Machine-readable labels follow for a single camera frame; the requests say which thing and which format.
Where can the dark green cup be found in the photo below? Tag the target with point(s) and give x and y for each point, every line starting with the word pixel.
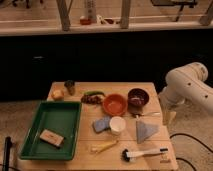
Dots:
pixel 70 86

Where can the red object on shelf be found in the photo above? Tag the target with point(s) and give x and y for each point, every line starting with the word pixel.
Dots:
pixel 85 21

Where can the orange bowl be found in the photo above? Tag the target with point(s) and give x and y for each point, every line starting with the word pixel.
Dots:
pixel 115 105

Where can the white handled dish brush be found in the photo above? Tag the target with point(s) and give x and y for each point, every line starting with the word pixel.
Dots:
pixel 128 155

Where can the green plastic tray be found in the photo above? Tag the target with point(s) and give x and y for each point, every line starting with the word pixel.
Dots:
pixel 61 118

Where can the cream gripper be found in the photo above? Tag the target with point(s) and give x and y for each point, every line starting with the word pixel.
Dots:
pixel 168 114

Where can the white cup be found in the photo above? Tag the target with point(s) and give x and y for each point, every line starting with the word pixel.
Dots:
pixel 117 125

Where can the blue sponge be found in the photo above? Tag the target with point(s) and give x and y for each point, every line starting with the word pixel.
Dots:
pixel 102 124

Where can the black post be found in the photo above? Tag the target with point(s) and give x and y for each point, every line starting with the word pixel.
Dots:
pixel 6 157

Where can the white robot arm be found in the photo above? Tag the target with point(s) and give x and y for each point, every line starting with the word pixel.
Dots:
pixel 185 83

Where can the dark maroon bowl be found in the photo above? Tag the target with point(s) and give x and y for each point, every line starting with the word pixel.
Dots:
pixel 138 97

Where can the brown wooden block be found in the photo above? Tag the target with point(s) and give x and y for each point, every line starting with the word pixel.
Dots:
pixel 51 137

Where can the brown toy food cluster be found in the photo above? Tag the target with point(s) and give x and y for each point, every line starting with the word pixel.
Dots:
pixel 91 99

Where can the metal spoon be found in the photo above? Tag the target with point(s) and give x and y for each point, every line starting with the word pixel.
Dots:
pixel 146 114

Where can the green chili pepper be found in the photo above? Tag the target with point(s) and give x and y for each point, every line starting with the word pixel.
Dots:
pixel 91 93

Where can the grey towel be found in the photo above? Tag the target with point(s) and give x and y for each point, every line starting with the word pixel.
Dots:
pixel 144 131

